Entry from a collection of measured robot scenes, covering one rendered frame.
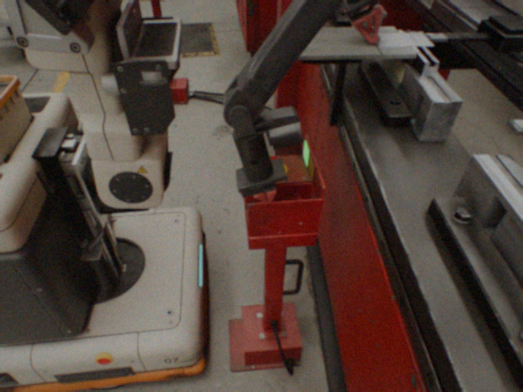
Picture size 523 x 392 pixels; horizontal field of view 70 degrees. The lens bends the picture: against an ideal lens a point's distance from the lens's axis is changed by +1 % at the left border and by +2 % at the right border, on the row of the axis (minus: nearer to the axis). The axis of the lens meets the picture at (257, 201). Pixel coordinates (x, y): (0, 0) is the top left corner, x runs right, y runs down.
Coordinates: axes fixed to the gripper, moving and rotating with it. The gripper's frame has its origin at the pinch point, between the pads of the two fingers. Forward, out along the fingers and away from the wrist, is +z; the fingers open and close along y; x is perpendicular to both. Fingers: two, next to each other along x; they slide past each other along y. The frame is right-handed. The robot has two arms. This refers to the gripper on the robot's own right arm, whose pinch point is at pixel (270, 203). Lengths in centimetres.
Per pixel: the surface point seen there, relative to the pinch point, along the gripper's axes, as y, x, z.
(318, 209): 9.9, -4.5, 0.8
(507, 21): 64, 28, -12
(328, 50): 21.1, 24.5, -19.1
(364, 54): 28.5, 21.3, -17.3
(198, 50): -46, 289, 65
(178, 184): -54, 100, 65
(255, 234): -4.8, -4.4, 4.0
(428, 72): 40.2, 15.2, -12.2
